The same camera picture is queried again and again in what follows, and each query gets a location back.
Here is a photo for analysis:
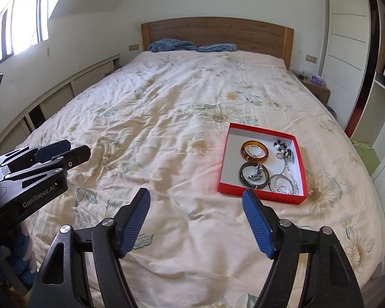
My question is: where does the blue patterned clothing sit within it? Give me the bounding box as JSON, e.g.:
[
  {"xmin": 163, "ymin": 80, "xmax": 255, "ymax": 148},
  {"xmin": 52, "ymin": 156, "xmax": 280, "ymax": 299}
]
[{"xmin": 0, "ymin": 221, "xmax": 39, "ymax": 296}]

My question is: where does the amber bangle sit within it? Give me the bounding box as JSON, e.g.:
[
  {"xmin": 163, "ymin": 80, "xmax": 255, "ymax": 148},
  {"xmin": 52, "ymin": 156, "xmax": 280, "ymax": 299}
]
[{"xmin": 240, "ymin": 139, "xmax": 270, "ymax": 163}]

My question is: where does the thin silver bangle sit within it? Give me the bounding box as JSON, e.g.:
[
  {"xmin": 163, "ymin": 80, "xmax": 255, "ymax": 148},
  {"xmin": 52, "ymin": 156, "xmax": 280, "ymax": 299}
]
[{"xmin": 269, "ymin": 173, "xmax": 292, "ymax": 194}]

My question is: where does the wooden headboard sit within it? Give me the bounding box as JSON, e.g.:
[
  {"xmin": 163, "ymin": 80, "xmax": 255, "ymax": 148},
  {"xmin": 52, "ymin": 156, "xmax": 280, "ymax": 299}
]
[{"xmin": 140, "ymin": 17, "xmax": 295, "ymax": 70}]

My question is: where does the silver wristwatch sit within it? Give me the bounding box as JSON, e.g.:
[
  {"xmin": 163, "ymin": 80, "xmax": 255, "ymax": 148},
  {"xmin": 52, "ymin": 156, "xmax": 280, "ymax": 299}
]
[{"xmin": 248, "ymin": 163, "xmax": 266, "ymax": 183}]

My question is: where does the white wardrobe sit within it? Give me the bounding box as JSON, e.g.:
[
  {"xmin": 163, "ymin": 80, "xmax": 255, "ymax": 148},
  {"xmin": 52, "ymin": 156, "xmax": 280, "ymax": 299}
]
[{"xmin": 321, "ymin": 0, "xmax": 373, "ymax": 132}]

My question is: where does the window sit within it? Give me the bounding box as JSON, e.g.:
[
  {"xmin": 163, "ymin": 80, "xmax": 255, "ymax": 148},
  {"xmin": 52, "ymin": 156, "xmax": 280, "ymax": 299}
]
[{"xmin": 0, "ymin": 0, "xmax": 78, "ymax": 71}]

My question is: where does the black bead bracelet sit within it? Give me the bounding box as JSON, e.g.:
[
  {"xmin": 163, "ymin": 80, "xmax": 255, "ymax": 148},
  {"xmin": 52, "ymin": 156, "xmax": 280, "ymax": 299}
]
[{"xmin": 274, "ymin": 139, "xmax": 294, "ymax": 160}]

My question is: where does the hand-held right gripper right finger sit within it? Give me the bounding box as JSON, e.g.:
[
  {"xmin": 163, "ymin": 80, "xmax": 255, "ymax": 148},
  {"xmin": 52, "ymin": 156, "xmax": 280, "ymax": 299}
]
[{"xmin": 242, "ymin": 189, "xmax": 366, "ymax": 308}]

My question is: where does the red jewelry box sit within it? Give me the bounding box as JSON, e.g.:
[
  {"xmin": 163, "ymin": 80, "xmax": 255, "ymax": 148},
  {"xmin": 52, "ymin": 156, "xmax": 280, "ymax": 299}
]
[{"xmin": 217, "ymin": 122, "xmax": 309, "ymax": 205}]

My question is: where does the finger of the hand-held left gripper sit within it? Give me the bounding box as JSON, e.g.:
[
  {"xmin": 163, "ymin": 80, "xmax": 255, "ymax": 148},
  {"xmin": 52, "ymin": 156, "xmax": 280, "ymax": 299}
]
[
  {"xmin": 0, "ymin": 139, "xmax": 70, "ymax": 172},
  {"xmin": 6, "ymin": 145, "xmax": 91, "ymax": 184}
]

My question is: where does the silver chain bracelet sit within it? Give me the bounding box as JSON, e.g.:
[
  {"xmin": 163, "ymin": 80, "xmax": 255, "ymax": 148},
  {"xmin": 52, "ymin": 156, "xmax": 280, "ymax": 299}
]
[{"xmin": 281, "ymin": 159, "xmax": 300, "ymax": 196}]

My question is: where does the small silver ring bracelet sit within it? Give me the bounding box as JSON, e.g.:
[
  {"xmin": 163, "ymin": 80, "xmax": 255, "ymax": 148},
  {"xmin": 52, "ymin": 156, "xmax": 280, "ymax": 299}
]
[{"xmin": 248, "ymin": 146, "xmax": 265, "ymax": 160}]

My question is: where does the red panel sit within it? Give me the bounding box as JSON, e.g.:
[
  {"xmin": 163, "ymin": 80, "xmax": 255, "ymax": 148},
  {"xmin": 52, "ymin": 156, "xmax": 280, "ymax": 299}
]
[{"xmin": 345, "ymin": 80, "xmax": 369, "ymax": 138}]

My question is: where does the green mat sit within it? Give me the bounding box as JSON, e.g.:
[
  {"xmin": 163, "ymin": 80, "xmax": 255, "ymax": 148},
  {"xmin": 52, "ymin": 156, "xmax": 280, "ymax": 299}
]
[{"xmin": 351, "ymin": 139, "xmax": 381, "ymax": 174}]

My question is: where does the blue fleece blanket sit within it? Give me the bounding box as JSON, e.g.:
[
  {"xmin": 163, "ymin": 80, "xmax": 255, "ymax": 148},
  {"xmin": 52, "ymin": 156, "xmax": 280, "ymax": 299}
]
[
  {"xmin": 196, "ymin": 42, "xmax": 238, "ymax": 53},
  {"xmin": 148, "ymin": 39, "xmax": 197, "ymax": 53}
]

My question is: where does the dark bangle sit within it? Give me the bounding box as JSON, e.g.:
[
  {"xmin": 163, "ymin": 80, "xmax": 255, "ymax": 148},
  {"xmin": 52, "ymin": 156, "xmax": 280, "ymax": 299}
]
[{"xmin": 239, "ymin": 161, "xmax": 271, "ymax": 189}]

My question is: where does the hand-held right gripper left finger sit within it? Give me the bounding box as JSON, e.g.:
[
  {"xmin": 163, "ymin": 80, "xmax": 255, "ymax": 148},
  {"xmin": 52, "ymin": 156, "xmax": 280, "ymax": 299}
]
[{"xmin": 27, "ymin": 188, "xmax": 151, "ymax": 308}]

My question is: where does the wooden nightstand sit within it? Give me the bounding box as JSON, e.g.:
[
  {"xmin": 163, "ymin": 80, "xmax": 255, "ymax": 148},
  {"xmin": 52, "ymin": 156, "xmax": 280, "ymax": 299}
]
[{"xmin": 303, "ymin": 79, "xmax": 332, "ymax": 105}]

